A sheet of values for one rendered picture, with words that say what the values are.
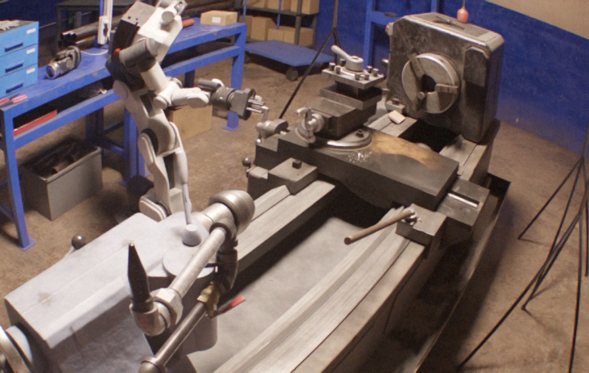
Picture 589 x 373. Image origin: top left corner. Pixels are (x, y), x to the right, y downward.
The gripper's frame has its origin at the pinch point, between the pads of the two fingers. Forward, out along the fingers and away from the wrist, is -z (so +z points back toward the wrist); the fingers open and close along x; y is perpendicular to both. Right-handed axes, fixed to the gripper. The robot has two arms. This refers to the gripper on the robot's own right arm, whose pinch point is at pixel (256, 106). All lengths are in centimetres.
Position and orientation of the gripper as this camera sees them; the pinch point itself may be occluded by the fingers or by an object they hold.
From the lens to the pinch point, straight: 211.0
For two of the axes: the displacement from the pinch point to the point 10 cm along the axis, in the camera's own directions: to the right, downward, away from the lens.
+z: -8.4, -3.2, 4.4
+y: -5.0, 1.3, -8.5
